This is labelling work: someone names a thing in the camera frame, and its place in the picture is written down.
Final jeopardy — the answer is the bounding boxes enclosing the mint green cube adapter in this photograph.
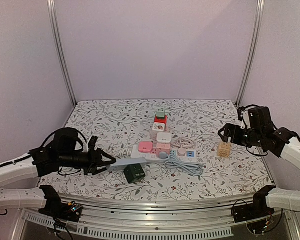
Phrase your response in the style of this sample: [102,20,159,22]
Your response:
[155,108,166,119]

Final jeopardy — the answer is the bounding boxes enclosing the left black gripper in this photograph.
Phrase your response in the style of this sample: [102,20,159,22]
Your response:
[58,146,116,176]

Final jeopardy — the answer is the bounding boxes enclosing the grey-blue power strip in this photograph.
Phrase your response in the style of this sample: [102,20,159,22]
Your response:
[106,157,147,172]

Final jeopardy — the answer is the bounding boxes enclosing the aluminium front rail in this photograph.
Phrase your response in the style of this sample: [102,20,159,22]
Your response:
[12,194,300,240]

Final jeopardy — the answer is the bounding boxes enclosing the white power strip cable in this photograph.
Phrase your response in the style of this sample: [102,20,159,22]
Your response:
[116,148,133,158]

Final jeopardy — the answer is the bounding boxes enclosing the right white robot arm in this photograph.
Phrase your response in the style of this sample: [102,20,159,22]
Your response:
[217,123,300,218]

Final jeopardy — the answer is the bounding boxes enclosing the white square plug adapter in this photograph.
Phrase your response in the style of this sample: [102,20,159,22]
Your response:
[156,132,172,144]

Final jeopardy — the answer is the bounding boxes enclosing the red cube socket adapter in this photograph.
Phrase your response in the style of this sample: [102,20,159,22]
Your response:
[154,115,168,125]

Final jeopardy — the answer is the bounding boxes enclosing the white power strip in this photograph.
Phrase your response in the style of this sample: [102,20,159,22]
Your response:
[130,145,198,164]

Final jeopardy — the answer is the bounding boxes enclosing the white cartoon cube adapter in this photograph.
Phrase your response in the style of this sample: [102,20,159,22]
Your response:
[151,122,166,133]

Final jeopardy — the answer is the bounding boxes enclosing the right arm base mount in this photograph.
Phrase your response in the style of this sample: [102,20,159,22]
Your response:
[231,185,276,223]

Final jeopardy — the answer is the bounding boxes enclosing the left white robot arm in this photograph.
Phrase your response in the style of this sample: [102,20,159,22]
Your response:
[0,127,117,219]

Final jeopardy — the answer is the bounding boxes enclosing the beige cube socket adapter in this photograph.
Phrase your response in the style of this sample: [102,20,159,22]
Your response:
[217,141,231,158]

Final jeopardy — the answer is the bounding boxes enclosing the pink flat plug adapter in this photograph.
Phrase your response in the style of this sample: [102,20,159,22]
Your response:
[138,141,153,153]

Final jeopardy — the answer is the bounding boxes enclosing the right aluminium frame post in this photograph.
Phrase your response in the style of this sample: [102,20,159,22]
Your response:
[235,0,265,107]

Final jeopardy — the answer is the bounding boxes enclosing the dark green cube adapter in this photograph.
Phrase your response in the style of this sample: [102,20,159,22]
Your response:
[123,163,146,184]

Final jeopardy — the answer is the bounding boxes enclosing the light blue coiled cable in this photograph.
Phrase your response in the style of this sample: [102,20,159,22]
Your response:
[162,153,205,177]

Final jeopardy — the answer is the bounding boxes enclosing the pink cube socket adapter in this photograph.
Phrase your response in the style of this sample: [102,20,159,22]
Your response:
[156,142,171,154]

